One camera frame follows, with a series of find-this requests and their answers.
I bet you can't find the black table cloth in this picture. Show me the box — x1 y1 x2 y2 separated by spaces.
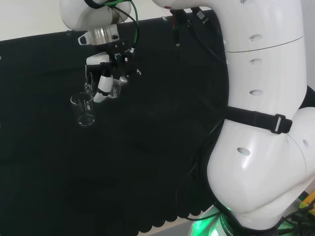
0 6 315 235

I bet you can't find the green cable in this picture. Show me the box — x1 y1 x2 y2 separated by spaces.
98 0 140 54

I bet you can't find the black strap with buckle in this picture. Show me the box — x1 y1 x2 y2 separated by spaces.
226 106 294 135

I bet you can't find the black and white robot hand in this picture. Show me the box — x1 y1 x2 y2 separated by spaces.
85 39 143 104

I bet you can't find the black strap band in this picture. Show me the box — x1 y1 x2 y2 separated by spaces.
83 0 105 8

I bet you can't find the thick black cable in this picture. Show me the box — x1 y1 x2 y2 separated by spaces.
181 8 228 222

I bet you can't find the clear glass beaker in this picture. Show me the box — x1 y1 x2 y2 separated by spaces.
69 91 96 127
83 64 122 99

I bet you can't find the yellow stop button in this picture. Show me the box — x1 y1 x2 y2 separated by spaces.
298 190 315 210

